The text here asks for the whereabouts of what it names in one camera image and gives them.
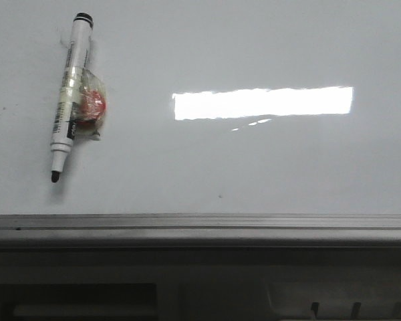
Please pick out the red magnet taped to marker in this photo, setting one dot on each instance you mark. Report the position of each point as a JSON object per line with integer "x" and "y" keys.
{"x": 91, "y": 112}

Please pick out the white black whiteboard marker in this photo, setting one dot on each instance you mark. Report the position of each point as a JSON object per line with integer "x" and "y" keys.
{"x": 70, "y": 93}

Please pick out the white whiteboard surface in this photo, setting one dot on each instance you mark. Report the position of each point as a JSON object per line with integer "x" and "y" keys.
{"x": 290, "y": 107}

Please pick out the grey aluminium whiteboard frame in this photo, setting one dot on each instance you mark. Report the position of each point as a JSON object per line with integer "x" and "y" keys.
{"x": 66, "y": 231}

